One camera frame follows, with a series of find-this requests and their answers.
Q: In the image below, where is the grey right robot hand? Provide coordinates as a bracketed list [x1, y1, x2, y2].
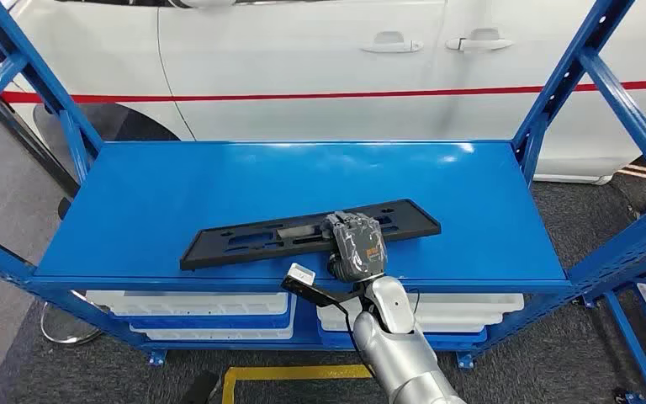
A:
[321, 210, 389, 284]

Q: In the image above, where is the yellow floor tape square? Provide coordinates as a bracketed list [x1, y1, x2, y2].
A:
[221, 364, 374, 404]

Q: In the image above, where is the blue steel shelf rack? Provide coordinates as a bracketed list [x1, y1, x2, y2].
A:
[0, 0, 646, 370]
[581, 245, 646, 404]

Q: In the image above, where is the white car door handle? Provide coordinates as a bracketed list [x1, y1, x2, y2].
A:
[444, 36, 515, 54]
[360, 37, 425, 56]

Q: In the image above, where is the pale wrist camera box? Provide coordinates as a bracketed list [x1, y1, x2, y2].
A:
[287, 262, 317, 288]

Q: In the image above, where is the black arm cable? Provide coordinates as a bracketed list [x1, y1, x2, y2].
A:
[342, 302, 378, 381]

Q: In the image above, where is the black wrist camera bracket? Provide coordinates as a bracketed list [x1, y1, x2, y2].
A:
[281, 275, 372, 309]

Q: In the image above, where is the white car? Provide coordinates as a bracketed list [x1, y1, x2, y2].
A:
[0, 0, 646, 186]

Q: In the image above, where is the long black plastic part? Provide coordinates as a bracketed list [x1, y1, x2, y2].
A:
[179, 199, 442, 273]

